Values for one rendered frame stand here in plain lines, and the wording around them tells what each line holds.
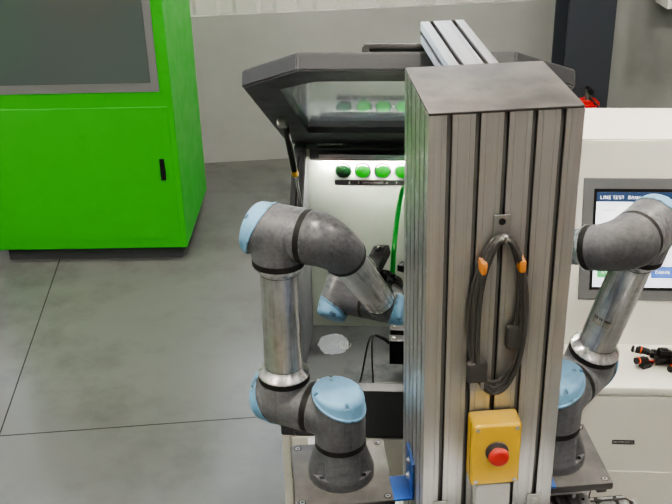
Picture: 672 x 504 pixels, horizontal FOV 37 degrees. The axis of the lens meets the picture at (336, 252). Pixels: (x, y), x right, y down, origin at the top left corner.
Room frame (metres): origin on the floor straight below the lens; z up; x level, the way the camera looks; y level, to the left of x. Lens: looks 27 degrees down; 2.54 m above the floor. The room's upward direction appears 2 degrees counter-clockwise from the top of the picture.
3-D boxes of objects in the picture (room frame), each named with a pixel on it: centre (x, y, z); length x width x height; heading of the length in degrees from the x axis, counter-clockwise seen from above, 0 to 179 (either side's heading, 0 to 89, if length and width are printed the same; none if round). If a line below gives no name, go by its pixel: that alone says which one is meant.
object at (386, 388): (2.30, -0.18, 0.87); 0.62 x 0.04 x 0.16; 85
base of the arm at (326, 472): (1.84, 0.00, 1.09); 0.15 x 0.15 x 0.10
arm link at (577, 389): (1.88, -0.50, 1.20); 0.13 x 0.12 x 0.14; 140
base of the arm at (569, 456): (1.88, -0.49, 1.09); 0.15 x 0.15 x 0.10
